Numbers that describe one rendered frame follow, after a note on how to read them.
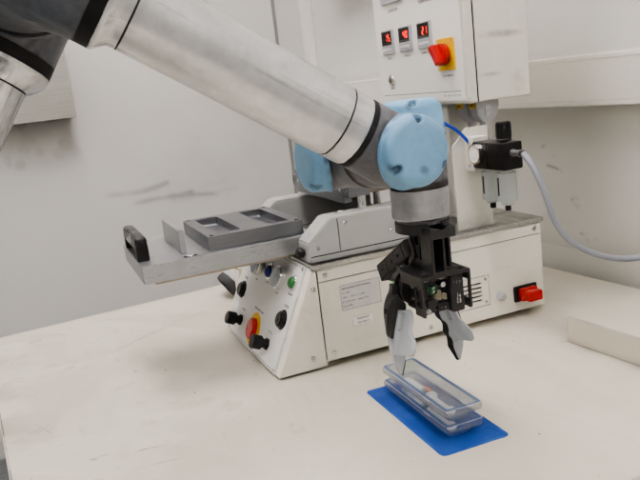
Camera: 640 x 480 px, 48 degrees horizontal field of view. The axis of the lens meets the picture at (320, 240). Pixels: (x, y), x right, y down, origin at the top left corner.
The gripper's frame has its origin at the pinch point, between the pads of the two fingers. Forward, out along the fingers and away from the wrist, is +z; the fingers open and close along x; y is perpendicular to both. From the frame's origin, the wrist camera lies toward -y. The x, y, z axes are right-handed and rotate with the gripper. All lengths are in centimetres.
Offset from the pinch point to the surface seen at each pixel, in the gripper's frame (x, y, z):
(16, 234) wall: -57, -172, -1
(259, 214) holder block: -8, -49, -15
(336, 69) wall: 50, -140, -42
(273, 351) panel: -14.0, -28.1, 4.7
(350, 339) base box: -1.8, -23.4, 4.0
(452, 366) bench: 10.7, -11.7, 8.0
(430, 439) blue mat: -4.1, 7.1, 7.8
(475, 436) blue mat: 1.0, 9.6, 7.8
